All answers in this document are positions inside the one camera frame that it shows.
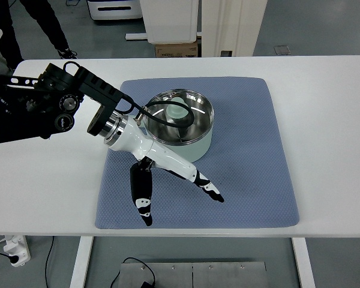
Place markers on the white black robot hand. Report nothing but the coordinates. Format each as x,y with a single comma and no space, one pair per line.
121,133

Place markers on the green pot with handle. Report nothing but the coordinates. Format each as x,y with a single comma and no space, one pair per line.
193,151

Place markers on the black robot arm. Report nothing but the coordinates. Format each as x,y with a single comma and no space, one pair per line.
43,106

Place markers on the glass lid green knob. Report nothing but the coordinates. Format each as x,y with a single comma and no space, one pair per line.
190,111

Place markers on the cardboard box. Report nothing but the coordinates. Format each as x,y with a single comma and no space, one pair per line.
178,50

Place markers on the white cabinet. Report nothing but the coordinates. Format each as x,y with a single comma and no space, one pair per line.
168,22

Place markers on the white appliance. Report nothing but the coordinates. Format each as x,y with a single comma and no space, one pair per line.
114,10

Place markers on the blue textured mat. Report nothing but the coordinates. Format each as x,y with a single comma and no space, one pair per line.
245,160

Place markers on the white pillar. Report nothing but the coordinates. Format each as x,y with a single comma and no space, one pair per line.
231,26

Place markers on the white power strip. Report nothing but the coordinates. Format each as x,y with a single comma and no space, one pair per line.
16,245

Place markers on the grey floor plate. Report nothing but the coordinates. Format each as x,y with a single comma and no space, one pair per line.
282,50

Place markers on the metal base plate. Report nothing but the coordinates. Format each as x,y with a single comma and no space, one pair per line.
196,274

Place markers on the white table frame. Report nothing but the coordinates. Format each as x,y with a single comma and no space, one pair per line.
300,250

